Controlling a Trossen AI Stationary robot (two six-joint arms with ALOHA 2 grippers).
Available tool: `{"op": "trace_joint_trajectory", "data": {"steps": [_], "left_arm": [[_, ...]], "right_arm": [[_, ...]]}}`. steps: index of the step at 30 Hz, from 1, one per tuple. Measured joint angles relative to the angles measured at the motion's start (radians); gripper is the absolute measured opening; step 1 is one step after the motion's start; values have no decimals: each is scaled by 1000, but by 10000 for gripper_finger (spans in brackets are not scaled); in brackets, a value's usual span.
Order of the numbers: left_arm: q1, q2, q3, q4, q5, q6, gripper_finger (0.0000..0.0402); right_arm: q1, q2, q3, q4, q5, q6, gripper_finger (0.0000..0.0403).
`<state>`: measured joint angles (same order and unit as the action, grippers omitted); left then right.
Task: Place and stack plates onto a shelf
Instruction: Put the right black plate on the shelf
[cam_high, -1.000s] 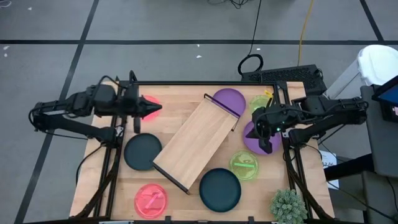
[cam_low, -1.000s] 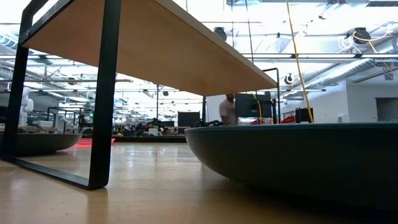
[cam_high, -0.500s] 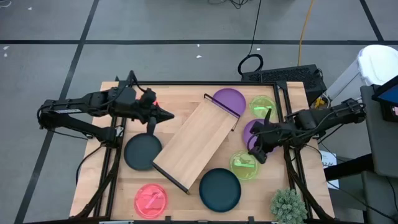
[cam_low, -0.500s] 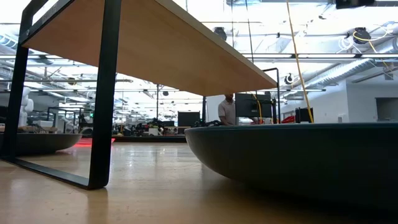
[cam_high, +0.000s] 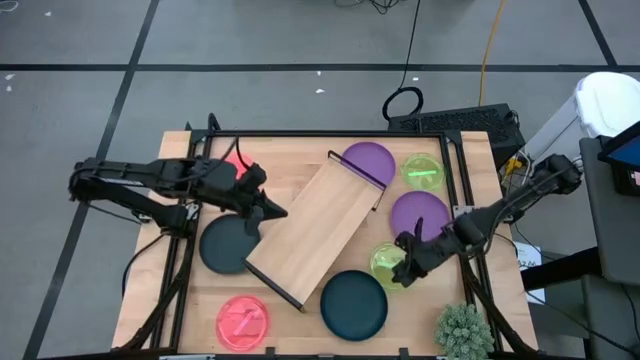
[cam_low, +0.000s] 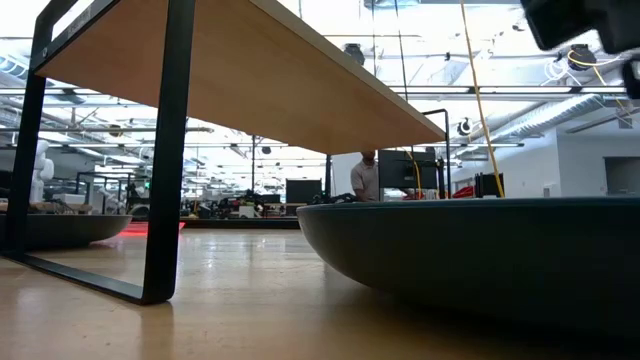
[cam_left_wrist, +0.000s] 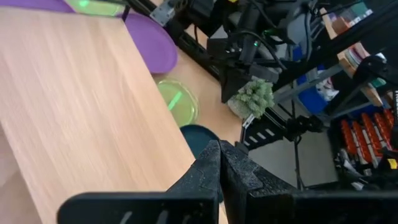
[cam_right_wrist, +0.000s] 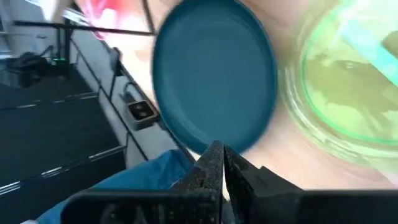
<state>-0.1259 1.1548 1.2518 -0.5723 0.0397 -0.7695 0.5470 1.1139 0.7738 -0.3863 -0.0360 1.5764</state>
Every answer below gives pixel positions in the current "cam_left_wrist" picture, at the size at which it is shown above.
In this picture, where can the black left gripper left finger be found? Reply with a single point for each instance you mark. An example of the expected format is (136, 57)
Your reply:
(186, 205)

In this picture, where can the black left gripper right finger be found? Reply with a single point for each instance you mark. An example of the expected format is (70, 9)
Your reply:
(264, 205)

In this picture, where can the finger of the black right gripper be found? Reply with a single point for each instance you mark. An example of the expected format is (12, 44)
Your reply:
(240, 79)
(227, 82)

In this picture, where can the green translucent plate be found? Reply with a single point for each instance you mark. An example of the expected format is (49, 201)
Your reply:
(93, 7)
(183, 105)

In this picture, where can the dark teal plate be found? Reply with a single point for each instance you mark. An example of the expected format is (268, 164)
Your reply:
(197, 138)

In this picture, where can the large purple plate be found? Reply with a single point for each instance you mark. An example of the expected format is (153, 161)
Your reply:
(152, 43)

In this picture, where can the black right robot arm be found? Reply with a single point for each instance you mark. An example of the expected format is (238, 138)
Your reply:
(248, 18)

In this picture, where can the shelf with orange parts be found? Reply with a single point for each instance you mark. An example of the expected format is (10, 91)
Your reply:
(367, 130)

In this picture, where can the wooden shelf with black legs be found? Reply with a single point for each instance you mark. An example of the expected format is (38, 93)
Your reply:
(77, 93)

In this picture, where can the green artificial plant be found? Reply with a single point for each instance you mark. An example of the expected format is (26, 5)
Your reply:
(253, 96)

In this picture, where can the blue storage bin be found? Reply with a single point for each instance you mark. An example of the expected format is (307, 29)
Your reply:
(312, 99)

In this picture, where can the storage rack with books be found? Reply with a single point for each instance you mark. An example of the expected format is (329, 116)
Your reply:
(357, 53)

